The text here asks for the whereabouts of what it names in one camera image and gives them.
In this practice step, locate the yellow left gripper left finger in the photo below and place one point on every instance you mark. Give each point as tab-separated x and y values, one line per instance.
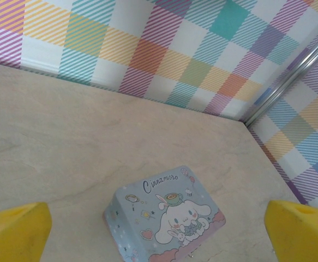
14	232

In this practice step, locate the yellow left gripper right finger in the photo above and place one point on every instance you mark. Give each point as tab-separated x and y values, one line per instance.
303	229

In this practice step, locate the aluminium frame post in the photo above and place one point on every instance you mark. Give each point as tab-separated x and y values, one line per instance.
289	79

